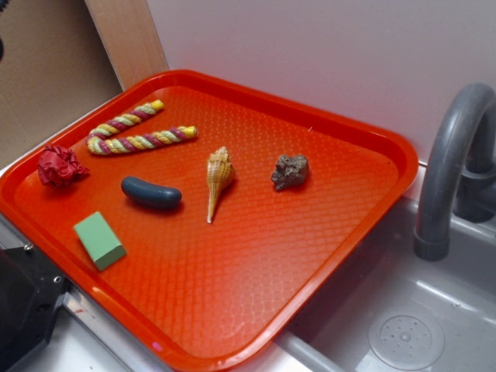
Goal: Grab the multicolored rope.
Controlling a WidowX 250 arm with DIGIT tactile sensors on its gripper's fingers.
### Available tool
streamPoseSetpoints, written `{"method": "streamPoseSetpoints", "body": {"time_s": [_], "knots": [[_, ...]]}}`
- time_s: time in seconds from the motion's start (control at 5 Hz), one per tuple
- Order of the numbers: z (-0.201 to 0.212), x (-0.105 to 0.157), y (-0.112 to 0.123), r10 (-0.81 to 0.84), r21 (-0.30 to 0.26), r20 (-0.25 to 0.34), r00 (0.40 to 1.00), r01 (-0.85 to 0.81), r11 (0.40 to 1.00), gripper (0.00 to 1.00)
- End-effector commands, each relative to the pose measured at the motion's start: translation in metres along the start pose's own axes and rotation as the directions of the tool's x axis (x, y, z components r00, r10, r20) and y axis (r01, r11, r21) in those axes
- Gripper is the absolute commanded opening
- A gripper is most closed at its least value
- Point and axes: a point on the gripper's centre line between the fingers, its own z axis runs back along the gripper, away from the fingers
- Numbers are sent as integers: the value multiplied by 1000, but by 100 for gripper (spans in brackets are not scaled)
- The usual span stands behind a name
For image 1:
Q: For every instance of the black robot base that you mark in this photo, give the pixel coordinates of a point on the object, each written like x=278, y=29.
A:
x=32, y=292

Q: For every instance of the tan spiral seashell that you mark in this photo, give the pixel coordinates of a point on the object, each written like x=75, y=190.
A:
x=220, y=175

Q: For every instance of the brown grey rock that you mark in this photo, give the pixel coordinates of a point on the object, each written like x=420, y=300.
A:
x=290, y=171

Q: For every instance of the orange plastic tray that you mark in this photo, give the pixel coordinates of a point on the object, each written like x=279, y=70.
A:
x=208, y=296

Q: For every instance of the dark grey sausage shape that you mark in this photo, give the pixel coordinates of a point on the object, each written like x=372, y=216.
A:
x=149, y=194

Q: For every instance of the green rectangular block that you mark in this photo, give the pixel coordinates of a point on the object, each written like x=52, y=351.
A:
x=101, y=243

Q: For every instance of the crumpled red paper ball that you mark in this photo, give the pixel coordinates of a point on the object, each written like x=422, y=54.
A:
x=59, y=167

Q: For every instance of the grey plastic sink basin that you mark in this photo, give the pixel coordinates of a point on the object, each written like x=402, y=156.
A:
x=330, y=333

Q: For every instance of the light wooden board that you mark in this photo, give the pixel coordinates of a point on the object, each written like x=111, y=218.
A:
x=130, y=39

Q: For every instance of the grey plastic faucet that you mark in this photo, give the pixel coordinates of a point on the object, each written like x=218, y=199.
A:
x=460, y=176

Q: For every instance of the round grey sink drain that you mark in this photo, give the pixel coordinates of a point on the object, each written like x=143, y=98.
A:
x=406, y=339

